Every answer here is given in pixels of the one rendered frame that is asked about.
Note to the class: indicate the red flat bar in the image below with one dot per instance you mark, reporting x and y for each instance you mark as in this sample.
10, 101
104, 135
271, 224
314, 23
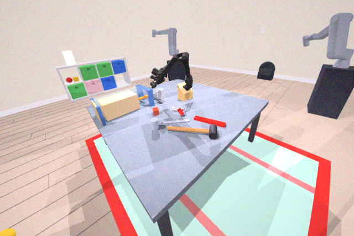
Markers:
210, 121

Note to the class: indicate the mallet with wooden handle and black head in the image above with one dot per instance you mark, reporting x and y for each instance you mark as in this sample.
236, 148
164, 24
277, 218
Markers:
212, 132

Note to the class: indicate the white cylinder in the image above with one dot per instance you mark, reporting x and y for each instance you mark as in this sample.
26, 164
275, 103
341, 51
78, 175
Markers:
154, 123

